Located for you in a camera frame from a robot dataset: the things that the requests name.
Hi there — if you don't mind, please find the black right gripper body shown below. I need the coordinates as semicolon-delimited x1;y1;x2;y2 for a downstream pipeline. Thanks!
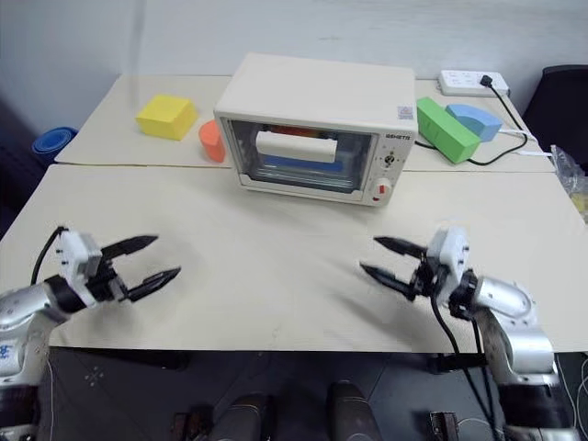
408;254;448;303

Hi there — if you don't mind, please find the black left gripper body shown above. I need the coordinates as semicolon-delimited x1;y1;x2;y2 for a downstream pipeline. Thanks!
86;254;131;304

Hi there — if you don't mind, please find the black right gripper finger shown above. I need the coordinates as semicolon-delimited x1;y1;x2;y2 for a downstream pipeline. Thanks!
372;235;431;262
358;262;418;301

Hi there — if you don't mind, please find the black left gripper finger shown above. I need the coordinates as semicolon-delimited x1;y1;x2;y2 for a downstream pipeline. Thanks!
101;234;160;261
125;266;182;303

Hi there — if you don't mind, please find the white oven knob red mark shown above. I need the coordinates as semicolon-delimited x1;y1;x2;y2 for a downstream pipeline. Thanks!
368;177;395;204

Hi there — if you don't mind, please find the blue food container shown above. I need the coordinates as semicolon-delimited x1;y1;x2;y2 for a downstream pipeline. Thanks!
262;153;346;175

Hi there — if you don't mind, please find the cream toaster oven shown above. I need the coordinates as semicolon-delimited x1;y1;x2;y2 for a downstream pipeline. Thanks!
213;51;419;209

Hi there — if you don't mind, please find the black table clamp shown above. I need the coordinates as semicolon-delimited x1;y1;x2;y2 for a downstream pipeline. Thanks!
428;352;489;374

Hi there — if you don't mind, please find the green foam block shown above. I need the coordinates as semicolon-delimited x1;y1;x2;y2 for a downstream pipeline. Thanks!
415;96;482;165

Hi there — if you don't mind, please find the dark rounded shape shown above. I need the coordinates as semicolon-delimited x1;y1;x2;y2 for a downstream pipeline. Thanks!
211;391;277;441
324;379;383;441

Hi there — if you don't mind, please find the orange foam block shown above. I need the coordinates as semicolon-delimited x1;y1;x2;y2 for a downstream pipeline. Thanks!
198;119;226;164

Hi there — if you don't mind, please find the yellow foam block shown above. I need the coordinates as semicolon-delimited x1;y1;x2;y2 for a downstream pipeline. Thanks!
135;94;198;142

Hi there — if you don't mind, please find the blue curved foam block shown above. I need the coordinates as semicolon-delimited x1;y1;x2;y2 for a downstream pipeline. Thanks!
445;103;504;143

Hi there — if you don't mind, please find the white power strip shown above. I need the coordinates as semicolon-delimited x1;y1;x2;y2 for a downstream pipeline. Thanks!
435;68;512;98

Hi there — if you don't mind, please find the clear plastic bag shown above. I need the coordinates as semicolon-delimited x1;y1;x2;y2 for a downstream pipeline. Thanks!
549;143;588;224

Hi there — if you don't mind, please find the black chair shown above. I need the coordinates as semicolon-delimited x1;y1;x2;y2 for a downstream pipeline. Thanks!
534;63;588;156

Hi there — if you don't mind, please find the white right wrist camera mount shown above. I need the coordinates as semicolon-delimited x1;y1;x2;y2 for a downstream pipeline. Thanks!
426;224;472;305

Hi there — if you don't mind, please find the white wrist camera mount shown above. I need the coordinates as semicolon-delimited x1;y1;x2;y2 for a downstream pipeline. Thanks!
426;224;472;305
53;228;104;310

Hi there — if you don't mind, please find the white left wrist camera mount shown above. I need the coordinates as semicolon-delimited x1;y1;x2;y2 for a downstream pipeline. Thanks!
53;228;104;310

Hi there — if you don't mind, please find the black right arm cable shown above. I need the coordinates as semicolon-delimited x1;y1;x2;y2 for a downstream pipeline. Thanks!
429;266;503;441

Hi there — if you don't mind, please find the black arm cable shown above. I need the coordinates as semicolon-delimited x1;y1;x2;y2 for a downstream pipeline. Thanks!
28;225;66;287
429;266;503;441

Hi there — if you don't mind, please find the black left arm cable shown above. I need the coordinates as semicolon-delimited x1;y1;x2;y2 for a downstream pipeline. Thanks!
28;225;66;287

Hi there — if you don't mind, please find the glass oven door with handle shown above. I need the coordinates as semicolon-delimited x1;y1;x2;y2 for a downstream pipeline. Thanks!
220;117;379;194

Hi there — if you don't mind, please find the thin white cable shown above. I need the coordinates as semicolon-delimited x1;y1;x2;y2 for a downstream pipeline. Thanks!
498;130;558;159

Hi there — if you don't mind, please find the black plug and power cable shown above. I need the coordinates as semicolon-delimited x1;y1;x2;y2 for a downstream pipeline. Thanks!
415;73;529;166

